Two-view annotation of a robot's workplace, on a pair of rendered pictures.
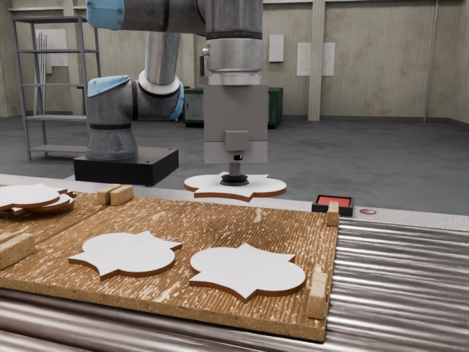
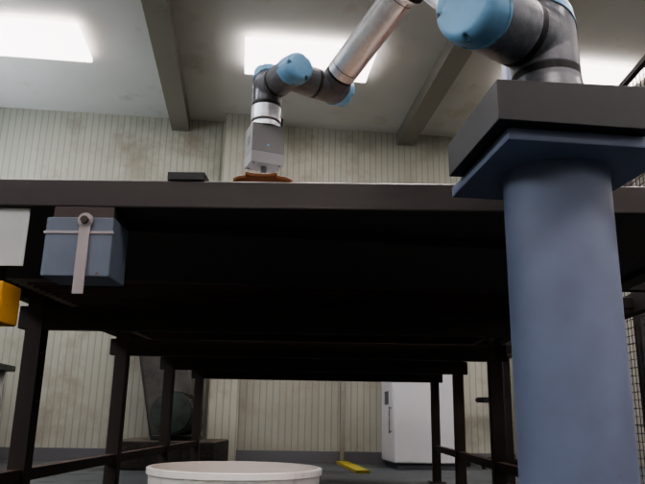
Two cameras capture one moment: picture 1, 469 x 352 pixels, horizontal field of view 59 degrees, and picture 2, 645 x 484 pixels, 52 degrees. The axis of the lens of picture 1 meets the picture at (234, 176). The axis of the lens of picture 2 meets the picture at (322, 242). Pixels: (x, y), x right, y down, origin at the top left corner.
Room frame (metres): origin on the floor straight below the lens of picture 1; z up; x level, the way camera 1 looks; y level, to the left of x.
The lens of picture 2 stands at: (2.12, -0.30, 0.45)
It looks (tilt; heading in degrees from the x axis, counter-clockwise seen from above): 15 degrees up; 163
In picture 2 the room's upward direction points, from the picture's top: 1 degrees clockwise
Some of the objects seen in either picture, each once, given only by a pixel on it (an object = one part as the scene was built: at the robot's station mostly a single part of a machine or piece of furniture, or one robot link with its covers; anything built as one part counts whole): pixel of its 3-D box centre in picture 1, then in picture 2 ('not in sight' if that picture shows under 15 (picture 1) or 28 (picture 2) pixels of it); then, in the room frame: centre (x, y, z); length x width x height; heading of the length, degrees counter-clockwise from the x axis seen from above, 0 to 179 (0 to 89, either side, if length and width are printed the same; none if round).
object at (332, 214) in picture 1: (333, 213); not in sight; (0.65, -0.16, 0.95); 0.06 x 0.02 x 0.03; 164
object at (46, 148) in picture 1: (61, 91); not in sight; (5.83, 2.37, 0.94); 0.99 x 0.41 x 1.88; 78
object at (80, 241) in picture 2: not in sight; (84, 254); (0.73, -0.39, 0.77); 0.14 x 0.11 x 0.18; 72
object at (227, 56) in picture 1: (232, 59); (267, 116); (0.58, 0.00, 1.19); 0.08 x 0.08 x 0.05
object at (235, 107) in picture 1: (233, 118); (264, 147); (0.57, 0.00, 1.11); 0.10 x 0.09 x 0.16; 5
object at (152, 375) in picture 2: not in sight; (176, 371); (-4.41, 0.23, 0.85); 1.04 x 1.02 x 1.71; 80
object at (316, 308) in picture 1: (318, 293); not in sight; (0.40, -0.09, 0.95); 0.06 x 0.02 x 0.03; 164
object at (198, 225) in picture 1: (192, 243); not in sight; (0.58, 0.06, 0.93); 0.41 x 0.35 x 0.02; 74
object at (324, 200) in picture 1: (333, 204); not in sight; (0.78, -0.19, 0.92); 0.06 x 0.06 x 0.01; 72
